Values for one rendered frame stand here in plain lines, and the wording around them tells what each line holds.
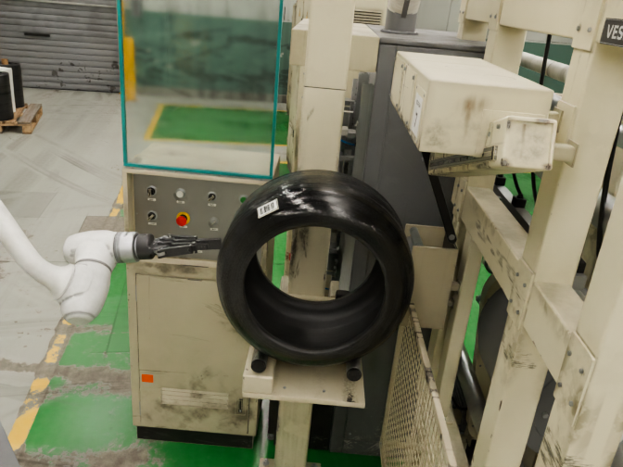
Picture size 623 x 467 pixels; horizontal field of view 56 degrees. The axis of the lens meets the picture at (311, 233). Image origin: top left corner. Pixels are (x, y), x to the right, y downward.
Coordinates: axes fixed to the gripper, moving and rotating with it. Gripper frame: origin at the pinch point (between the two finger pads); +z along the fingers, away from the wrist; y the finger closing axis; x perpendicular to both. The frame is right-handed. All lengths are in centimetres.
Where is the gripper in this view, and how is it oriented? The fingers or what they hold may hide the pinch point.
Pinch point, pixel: (209, 244)
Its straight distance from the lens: 168.6
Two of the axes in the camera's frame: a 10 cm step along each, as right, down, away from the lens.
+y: 0.3, -3.8, 9.2
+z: 10.0, -0.4, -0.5
